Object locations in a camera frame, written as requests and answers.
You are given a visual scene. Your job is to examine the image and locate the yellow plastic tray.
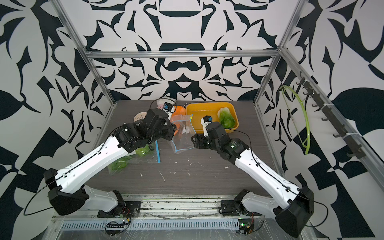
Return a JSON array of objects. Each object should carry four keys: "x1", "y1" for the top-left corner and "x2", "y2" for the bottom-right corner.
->
[{"x1": 186, "y1": 102, "x2": 239, "y2": 134}]

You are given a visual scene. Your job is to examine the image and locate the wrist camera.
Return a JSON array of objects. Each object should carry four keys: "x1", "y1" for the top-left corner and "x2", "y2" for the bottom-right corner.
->
[
  {"x1": 162, "y1": 102, "x2": 176, "y2": 113},
  {"x1": 201, "y1": 116, "x2": 213, "y2": 137}
]

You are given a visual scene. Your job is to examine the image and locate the small pink round clock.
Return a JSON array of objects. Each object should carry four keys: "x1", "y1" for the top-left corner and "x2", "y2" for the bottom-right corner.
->
[{"x1": 134, "y1": 112, "x2": 147, "y2": 122}]

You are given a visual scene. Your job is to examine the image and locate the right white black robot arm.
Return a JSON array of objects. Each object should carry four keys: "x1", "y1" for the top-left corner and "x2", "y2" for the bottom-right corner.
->
[{"x1": 192, "y1": 120, "x2": 315, "y2": 238}]

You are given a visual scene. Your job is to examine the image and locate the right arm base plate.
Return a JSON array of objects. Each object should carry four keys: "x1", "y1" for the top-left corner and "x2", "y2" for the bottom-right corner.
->
[{"x1": 218, "y1": 189, "x2": 253, "y2": 217}]

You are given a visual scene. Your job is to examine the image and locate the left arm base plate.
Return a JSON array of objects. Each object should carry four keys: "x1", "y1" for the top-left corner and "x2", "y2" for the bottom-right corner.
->
[{"x1": 97, "y1": 190, "x2": 142, "y2": 218}]

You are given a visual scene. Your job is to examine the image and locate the aluminium frame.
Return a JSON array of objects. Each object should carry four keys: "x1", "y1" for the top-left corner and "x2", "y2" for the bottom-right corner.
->
[{"x1": 41, "y1": 0, "x2": 384, "y2": 240}]

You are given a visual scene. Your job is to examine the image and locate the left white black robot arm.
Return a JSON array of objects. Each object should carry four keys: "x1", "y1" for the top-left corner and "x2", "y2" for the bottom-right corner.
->
[{"x1": 44, "y1": 109, "x2": 176, "y2": 217}]

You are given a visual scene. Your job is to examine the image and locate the orange plush toy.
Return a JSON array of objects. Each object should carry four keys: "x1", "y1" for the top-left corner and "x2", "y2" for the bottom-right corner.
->
[{"x1": 171, "y1": 106, "x2": 187, "y2": 136}]

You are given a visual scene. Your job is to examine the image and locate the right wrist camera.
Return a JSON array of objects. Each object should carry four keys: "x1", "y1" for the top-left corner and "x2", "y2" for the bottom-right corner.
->
[{"x1": 201, "y1": 116, "x2": 213, "y2": 137}]

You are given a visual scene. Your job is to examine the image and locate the clear zipper bag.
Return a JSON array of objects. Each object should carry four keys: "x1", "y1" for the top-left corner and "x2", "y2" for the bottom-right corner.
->
[
  {"x1": 112, "y1": 142, "x2": 161, "y2": 176},
  {"x1": 171, "y1": 115, "x2": 196, "y2": 154}
]

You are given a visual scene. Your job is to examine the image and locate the chinese cabbage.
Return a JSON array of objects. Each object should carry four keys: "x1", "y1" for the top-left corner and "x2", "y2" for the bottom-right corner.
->
[
  {"x1": 108, "y1": 156, "x2": 132, "y2": 176},
  {"x1": 136, "y1": 145, "x2": 154, "y2": 157},
  {"x1": 218, "y1": 108, "x2": 236, "y2": 129}
]

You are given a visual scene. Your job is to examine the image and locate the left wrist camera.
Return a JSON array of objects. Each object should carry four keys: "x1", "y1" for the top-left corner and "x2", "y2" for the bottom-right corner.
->
[{"x1": 162, "y1": 102, "x2": 176, "y2": 113}]

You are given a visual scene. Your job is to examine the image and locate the black wall hook rack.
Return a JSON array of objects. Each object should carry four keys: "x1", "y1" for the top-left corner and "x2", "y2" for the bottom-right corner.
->
[{"x1": 297, "y1": 72, "x2": 368, "y2": 159}]

